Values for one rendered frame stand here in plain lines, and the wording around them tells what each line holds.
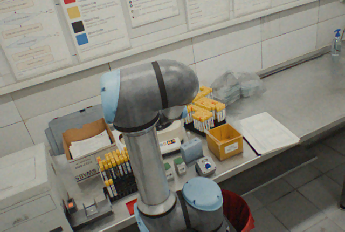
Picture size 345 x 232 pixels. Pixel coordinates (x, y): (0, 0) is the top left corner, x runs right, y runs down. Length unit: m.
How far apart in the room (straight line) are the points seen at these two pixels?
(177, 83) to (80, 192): 0.96
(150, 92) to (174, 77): 0.06
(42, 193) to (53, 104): 0.65
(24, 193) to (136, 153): 0.54
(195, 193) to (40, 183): 0.55
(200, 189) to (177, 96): 0.35
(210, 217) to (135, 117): 0.41
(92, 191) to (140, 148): 0.77
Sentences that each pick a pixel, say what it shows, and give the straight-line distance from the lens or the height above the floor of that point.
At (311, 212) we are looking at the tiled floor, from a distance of 2.41.
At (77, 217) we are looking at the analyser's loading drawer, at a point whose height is 0.91.
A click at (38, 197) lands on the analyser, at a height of 1.12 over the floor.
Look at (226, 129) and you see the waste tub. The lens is 1.52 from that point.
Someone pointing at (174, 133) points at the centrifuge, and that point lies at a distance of 1.51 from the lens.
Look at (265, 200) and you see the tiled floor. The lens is 2.43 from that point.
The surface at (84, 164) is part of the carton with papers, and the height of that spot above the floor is 0.97.
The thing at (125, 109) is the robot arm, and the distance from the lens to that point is 0.64.
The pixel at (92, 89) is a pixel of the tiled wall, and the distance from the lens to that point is 1.67.
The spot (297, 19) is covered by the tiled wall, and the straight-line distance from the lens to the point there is 2.29.
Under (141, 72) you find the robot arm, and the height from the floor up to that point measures 1.58.
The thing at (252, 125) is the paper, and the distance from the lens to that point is 1.63.
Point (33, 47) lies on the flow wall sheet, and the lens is 1.57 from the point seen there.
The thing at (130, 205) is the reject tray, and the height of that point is 0.88.
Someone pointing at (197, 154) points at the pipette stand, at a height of 0.91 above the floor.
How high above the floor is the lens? 1.82
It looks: 29 degrees down
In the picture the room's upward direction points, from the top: 11 degrees counter-clockwise
